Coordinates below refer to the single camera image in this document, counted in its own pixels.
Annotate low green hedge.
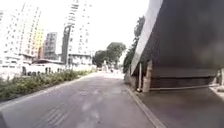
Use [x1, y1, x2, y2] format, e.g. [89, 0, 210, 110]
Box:
[0, 68, 97, 103]

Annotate grey block building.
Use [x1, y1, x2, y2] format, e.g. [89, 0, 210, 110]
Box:
[42, 31, 60, 61]

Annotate group of trees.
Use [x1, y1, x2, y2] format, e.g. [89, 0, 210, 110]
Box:
[92, 41, 127, 70]

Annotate pale kerb line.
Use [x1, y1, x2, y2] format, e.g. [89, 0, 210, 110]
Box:
[122, 82, 168, 128]

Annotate pale high-rise building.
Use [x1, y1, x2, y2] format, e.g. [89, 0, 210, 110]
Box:
[0, 2, 46, 65]

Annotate trees beside dark structure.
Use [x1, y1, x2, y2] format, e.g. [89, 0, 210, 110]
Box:
[122, 15, 146, 75]

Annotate large dark concrete structure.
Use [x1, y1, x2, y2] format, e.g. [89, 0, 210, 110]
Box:
[123, 0, 224, 94]

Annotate tall pale tower building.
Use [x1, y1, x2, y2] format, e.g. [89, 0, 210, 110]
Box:
[61, 0, 95, 66]

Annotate low white wall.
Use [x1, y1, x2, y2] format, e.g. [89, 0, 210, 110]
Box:
[0, 61, 98, 81]

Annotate grey paved path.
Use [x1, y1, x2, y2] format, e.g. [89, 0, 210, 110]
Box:
[0, 71, 224, 128]

